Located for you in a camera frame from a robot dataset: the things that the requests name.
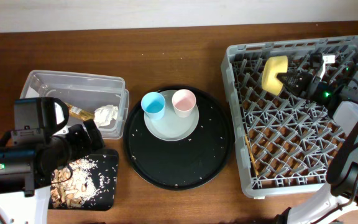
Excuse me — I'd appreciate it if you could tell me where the grey dishwasher rack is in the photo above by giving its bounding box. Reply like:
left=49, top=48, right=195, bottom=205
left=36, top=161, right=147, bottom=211
left=221, top=35, right=358, bottom=198

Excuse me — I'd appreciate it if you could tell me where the clear plastic waste bin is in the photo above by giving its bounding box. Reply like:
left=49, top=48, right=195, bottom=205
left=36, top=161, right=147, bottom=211
left=20, top=70, right=129, bottom=139

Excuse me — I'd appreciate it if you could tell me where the light blue cup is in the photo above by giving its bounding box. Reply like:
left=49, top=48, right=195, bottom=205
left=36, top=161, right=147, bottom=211
left=140, top=92, right=166, bottom=120

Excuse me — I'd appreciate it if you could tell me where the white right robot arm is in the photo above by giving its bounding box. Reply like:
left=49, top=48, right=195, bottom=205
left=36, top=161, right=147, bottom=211
left=262, top=53, right=358, bottom=223

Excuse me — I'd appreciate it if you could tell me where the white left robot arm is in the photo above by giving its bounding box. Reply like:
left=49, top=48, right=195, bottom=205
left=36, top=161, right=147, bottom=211
left=0, top=97, right=104, bottom=223

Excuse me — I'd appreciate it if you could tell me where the food scraps pile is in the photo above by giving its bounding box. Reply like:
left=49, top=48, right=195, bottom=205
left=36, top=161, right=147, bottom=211
left=50, top=157, right=117, bottom=209

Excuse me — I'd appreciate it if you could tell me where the grey round plate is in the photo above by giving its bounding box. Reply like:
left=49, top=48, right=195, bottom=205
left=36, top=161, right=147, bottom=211
left=144, top=90, right=200, bottom=141

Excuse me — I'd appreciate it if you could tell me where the black rectangular tray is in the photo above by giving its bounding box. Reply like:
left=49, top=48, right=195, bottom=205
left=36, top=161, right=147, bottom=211
left=47, top=148, right=120, bottom=212

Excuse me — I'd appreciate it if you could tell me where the yellow bowl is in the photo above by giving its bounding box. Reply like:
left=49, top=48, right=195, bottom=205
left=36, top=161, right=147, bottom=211
left=261, top=55, right=288, bottom=95

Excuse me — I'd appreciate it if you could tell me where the gold snack wrapper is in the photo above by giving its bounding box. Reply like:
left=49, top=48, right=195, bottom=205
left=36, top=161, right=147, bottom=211
left=65, top=103, right=94, bottom=121

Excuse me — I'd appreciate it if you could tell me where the pink cup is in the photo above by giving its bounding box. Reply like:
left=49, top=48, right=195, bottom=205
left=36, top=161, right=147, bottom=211
left=172, top=89, right=196, bottom=118

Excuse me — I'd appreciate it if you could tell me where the round black tray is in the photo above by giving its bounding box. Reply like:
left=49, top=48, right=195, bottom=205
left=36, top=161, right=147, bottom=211
left=123, top=87, right=234, bottom=190

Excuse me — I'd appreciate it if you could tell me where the wooden chopstick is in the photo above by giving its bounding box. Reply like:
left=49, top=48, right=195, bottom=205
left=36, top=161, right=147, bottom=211
left=244, top=135, right=259, bottom=177

